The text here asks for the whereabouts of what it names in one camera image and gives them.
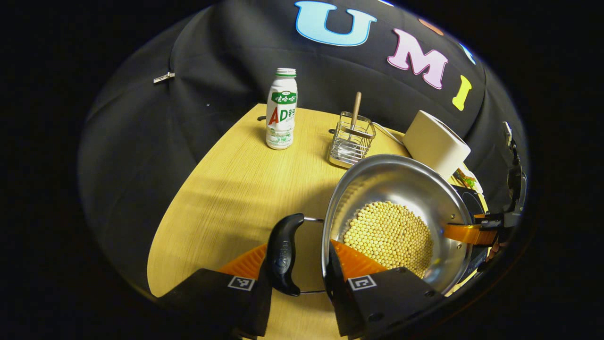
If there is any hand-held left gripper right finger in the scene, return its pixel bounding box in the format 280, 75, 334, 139
325, 239, 447, 339

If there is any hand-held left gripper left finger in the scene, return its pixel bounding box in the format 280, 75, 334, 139
157, 243, 274, 338

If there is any black induction cooktop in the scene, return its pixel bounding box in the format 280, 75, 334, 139
453, 185, 489, 284

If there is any pile of soybeans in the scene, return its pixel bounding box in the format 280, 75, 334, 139
343, 201, 434, 279

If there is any stainless steel pot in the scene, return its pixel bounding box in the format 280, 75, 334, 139
266, 154, 474, 297

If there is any sandwich on green plate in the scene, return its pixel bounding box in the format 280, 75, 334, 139
454, 163, 484, 194

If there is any white toaster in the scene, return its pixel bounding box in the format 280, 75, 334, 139
403, 110, 471, 181

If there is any white green-label drink bottle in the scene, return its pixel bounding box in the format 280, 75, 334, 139
266, 68, 298, 150

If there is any white toaster cable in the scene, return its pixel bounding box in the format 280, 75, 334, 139
375, 124, 405, 145

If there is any wire mesh utensil basket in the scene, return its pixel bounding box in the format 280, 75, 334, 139
328, 111, 377, 169

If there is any wooden-handled utensil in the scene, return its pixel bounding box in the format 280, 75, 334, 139
349, 92, 362, 137

